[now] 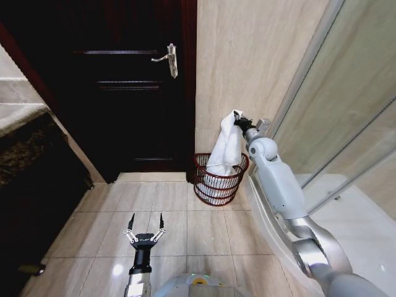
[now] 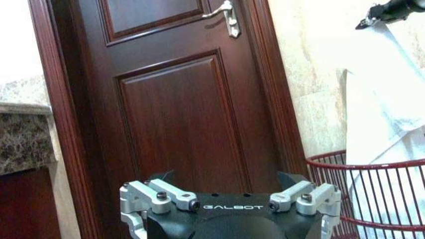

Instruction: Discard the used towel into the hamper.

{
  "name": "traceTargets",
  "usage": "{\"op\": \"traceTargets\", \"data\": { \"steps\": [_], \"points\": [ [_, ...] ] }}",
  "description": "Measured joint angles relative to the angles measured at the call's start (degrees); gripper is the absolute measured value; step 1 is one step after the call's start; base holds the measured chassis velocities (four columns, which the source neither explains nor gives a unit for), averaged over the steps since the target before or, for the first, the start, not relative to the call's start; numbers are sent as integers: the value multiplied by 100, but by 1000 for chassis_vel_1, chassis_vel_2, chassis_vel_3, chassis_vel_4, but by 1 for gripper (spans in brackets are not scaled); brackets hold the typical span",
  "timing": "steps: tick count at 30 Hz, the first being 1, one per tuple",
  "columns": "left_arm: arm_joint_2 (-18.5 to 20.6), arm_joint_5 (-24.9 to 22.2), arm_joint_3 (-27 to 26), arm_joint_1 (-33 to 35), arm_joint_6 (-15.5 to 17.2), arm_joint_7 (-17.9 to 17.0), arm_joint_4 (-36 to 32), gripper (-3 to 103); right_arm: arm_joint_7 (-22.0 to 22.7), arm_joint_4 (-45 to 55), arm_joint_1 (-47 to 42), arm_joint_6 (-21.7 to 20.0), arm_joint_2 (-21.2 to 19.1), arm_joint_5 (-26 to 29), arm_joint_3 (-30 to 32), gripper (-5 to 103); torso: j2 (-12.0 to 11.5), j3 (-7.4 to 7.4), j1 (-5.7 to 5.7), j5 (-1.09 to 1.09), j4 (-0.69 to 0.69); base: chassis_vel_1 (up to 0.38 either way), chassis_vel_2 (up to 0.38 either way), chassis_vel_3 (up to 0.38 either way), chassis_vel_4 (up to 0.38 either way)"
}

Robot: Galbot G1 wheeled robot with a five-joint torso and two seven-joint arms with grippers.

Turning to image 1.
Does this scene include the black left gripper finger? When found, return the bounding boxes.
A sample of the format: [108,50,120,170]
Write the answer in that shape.
[123,212,139,244]
[150,212,168,243]

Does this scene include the white towel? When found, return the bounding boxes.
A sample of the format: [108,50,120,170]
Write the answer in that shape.
[197,108,245,199]

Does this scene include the white robot front shell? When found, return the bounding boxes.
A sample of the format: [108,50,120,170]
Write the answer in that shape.
[152,272,248,297]

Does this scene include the black door stop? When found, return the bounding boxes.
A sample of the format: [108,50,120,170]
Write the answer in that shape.
[17,262,46,277]

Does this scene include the dark marble counter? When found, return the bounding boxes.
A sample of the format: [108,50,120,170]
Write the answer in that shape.
[0,111,95,297]

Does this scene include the dark wooden door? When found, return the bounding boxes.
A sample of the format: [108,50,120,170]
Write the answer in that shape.
[0,0,199,186]

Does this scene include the white curved shower base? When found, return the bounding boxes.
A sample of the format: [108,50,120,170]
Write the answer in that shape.
[247,160,396,291]

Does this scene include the red wire hamper basket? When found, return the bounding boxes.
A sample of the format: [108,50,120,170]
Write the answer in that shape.
[193,152,250,206]

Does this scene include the silver door handle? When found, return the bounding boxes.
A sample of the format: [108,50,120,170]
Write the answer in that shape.
[150,43,179,79]

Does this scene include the glass shower enclosure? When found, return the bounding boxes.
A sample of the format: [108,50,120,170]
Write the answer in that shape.
[269,0,396,214]

